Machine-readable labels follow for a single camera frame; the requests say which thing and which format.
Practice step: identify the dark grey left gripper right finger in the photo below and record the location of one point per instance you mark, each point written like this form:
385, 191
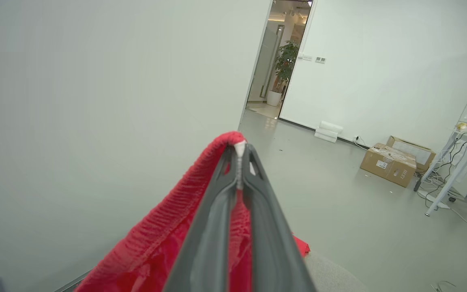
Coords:
272, 251

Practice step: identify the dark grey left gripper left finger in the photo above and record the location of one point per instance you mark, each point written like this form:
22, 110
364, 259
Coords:
209, 243

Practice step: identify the red shirt with white sleeves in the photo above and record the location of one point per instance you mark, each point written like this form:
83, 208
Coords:
156, 243

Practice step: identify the white rolled material stack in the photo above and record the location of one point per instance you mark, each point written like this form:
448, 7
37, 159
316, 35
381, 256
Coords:
328, 130

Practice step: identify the cardboard box with printed label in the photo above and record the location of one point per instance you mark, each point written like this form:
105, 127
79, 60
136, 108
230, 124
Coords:
387, 164

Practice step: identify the white plant pot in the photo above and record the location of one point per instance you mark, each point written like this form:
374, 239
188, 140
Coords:
274, 98

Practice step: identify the plain open cardboard box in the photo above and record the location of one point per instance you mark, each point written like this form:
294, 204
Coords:
416, 149

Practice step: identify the green potted plant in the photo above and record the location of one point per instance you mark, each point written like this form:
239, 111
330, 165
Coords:
287, 61

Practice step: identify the white desk with angled legs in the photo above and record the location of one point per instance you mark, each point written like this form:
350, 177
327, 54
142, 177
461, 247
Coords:
456, 170

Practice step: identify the white wall switch panel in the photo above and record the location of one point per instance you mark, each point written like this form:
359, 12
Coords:
306, 57

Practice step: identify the grey wall switch panel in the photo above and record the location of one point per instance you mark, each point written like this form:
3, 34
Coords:
320, 60

